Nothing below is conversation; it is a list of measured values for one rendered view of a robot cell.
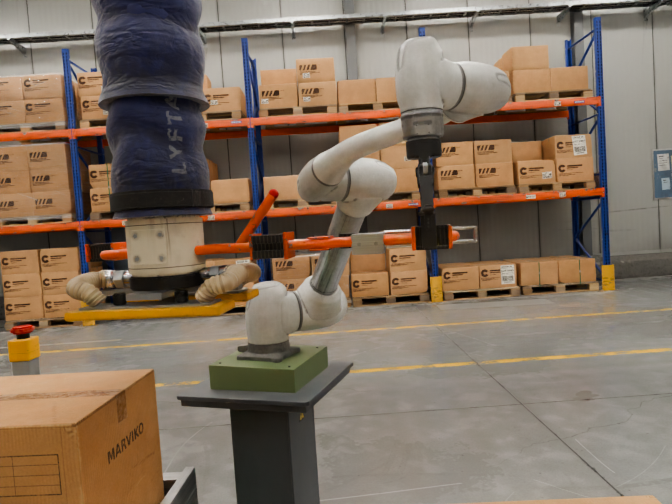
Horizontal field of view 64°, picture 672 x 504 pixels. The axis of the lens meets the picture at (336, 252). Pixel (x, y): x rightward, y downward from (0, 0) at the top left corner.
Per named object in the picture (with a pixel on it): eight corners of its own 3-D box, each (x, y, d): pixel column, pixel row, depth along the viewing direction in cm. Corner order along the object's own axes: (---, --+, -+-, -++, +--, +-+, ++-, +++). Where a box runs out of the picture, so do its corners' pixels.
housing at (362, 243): (351, 255, 115) (350, 234, 115) (354, 253, 122) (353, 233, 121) (384, 253, 114) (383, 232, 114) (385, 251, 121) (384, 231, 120)
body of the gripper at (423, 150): (405, 144, 120) (408, 185, 120) (405, 138, 112) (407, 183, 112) (440, 141, 119) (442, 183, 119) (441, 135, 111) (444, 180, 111)
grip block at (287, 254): (248, 261, 116) (247, 234, 116) (261, 258, 126) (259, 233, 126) (286, 259, 115) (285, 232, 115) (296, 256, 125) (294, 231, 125)
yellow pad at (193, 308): (63, 322, 113) (61, 298, 112) (91, 313, 123) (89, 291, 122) (220, 316, 108) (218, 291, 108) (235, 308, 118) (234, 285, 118)
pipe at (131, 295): (68, 303, 114) (66, 276, 114) (128, 288, 139) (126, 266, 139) (222, 297, 110) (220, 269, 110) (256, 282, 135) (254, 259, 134)
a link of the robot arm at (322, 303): (281, 309, 216) (330, 303, 226) (294, 341, 206) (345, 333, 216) (332, 146, 167) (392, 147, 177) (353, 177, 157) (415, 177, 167)
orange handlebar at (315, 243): (52, 266, 125) (51, 250, 124) (121, 257, 155) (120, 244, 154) (461, 244, 112) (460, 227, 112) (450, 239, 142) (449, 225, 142)
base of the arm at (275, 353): (251, 347, 215) (250, 333, 215) (301, 350, 207) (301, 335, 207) (225, 359, 199) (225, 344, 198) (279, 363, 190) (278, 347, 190)
